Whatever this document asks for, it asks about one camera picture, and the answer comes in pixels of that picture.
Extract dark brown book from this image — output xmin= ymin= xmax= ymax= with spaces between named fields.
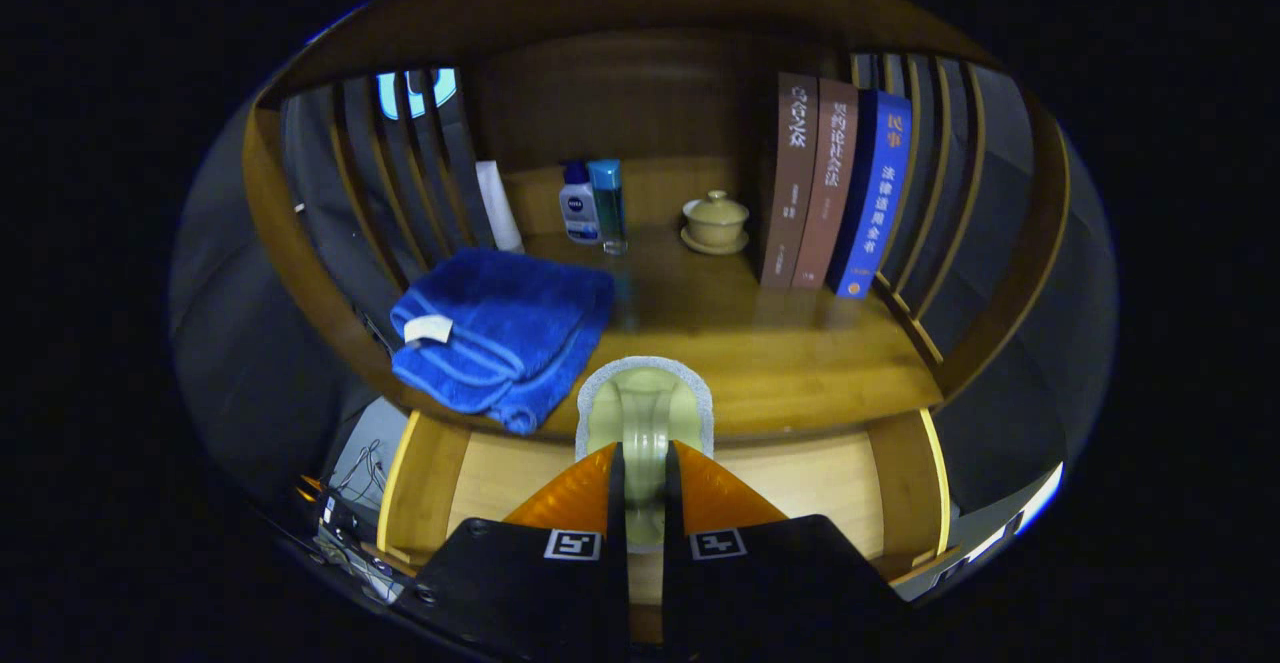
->
xmin=757 ymin=71 xmax=820 ymax=289

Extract teal glass bottle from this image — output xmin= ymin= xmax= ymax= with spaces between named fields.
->
xmin=587 ymin=159 xmax=630 ymax=256

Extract white tube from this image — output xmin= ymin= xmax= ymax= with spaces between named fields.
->
xmin=475 ymin=160 xmax=525 ymax=254

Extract pale green scrubbing brush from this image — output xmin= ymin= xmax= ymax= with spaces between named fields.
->
xmin=575 ymin=355 xmax=715 ymax=549

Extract white lotion bottle blue cap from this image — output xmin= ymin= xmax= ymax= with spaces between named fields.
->
xmin=559 ymin=160 xmax=602 ymax=246

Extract wooden drawer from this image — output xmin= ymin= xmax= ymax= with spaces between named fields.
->
xmin=376 ymin=408 xmax=953 ymax=644

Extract beige lidded teacup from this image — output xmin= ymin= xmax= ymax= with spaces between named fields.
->
xmin=681 ymin=190 xmax=750 ymax=256

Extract wooden cabinet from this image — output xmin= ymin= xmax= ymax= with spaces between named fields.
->
xmin=242 ymin=0 xmax=1071 ymax=444

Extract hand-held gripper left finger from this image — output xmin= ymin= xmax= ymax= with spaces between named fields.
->
xmin=400 ymin=441 xmax=631 ymax=663

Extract thin floor cables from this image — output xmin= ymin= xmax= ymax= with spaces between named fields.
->
xmin=335 ymin=438 xmax=386 ymax=494

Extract folded blue towel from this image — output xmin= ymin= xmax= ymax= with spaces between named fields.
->
xmin=390 ymin=247 xmax=617 ymax=436

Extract white metal frame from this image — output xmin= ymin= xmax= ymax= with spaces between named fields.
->
xmin=900 ymin=463 xmax=1066 ymax=599

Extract blue book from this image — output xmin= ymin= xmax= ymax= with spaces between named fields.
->
xmin=827 ymin=89 xmax=913 ymax=300

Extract black electronic device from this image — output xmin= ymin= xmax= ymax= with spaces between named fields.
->
xmin=300 ymin=483 xmax=411 ymax=604

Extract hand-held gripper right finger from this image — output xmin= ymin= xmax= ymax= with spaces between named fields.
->
xmin=662 ymin=440 xmax=911 ymax=663

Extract reddish brown book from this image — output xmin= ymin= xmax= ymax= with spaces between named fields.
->
xmin=791 ymin=78 xmax=860 ymax=291

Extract wooden countertop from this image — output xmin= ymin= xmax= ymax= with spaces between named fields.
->
xmin=400 ymin=223 xmax=946 ymax=441

